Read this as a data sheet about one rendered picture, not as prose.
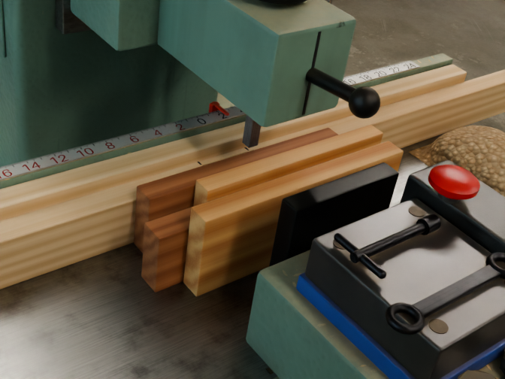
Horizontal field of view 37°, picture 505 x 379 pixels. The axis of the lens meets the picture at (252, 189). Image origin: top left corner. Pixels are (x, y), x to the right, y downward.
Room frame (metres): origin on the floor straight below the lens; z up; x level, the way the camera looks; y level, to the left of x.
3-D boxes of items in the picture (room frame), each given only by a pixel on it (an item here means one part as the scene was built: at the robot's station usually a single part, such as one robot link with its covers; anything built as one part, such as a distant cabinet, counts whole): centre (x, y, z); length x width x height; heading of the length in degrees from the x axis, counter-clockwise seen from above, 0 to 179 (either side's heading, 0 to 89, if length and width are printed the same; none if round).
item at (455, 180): (0.38, -0.12, 1.02); 0.03 x 0.03 x 0.01
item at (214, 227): (0.44, -0.04, 0.93); 0.18 x 0.02 x 0.07; 133
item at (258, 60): (0.51, 0.02, 1.03); 0.14 x 0.07 x 0.09; 43
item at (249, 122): (0.50, 0.01, 0.97); 0.01 x 0.01 x 0.05; 43
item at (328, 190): (0.37, -0.08, 0.95); 0.09 x 0.07 x 0.09; 133
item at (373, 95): (0.44, -0.04, 1.04); 0.06 x 0.02 x 0.02; 43
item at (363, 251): (0.34, -0.08, 1.01); 0.07 x 0.04 x 0.01; 133
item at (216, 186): (0.48, -0.03, 0.93); 0.17 x 0.01 x 0.06; 133
